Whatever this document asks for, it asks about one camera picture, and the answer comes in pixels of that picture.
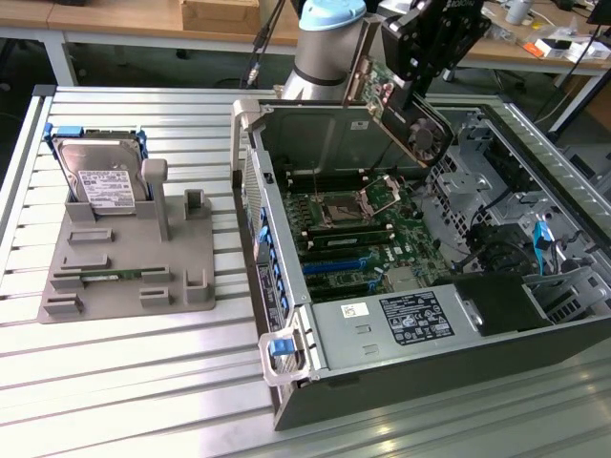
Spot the grey disk bay bracket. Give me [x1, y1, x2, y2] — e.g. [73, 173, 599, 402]
[522, 264, 611, 328]

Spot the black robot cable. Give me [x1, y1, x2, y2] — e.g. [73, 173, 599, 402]
[245, 0, 287, 88]

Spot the black expansion slot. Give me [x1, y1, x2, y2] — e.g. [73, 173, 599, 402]
[307, 280, 378, 295]
[300, 246, 383, 262]

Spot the wooden desk white frame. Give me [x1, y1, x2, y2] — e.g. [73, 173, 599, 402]
[0, 0, 300, 87]
[448, 0, 611, 135]

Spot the silver metal disk bay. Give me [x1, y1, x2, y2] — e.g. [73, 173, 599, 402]
[424, 147, 502, 254]

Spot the grey case handle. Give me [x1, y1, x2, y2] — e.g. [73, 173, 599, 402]
[257, 325, 309, 387]
[230, 98, 264, 185]

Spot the blue flat wire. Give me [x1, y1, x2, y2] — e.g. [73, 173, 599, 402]
[534, 219, 551, 279]

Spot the black RAM slot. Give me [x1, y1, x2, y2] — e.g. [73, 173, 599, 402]
[285, 168, 369, 177]
[285, 173, 369, 181]
[286, 177, 370, 187]
[287, 183, 371, 193]

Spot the thick black wire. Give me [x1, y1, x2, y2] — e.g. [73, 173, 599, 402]
[457, 222, 538, 278]

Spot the white flat box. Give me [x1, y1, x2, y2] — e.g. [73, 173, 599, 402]
[565, 40, 611, 63]

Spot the silver socket cover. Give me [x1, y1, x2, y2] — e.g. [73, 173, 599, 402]
[360, 174, 407, 214]

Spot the green RAM stick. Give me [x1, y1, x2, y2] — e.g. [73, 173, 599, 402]
[80, 269, 144, 281]
[308, 227, 396, 250]

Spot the silver hard disk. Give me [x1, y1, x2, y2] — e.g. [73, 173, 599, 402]
[55, 135, 149, 216]

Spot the brown cardboard box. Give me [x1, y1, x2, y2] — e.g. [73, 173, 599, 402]
[179, 0, 262, 34]

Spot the CPU socket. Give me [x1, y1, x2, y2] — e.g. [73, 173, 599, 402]
[319, 193, 364, 225]

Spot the blue disk caddy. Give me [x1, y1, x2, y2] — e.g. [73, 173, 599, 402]
[41, 122, 153, 206]

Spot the open black PC case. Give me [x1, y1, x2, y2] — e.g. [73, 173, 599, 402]
[230, 97, 611, 433]

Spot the silver finned heatsink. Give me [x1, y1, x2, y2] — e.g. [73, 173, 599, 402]
[386, 267, 426, 292]

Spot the green motherboard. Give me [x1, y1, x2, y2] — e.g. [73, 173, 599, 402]
[281, 166, 453, 304]

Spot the grey printed part rack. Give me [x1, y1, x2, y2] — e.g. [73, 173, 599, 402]
[36, 158, 217, 325]

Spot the black graphics card with fan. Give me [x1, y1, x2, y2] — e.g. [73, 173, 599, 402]
[342, 17, 454, 168]

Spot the small white orange box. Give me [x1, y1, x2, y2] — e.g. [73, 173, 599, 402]
[522, 36, 574, 61]

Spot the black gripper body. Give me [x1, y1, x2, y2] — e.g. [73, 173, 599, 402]
[417, 0, 493, 48]

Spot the white plastic bottle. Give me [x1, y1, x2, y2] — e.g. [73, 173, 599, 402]
[504, 0, 535, 26]

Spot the blue expansion slot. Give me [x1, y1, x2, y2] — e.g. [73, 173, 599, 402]
[303, 257, 365, 277]

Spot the grey power supply unit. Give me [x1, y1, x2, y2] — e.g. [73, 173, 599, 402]
[309, 283, 486, 373]

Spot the black monitor stand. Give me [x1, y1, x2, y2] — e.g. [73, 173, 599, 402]
[585, 0, 611, 25]

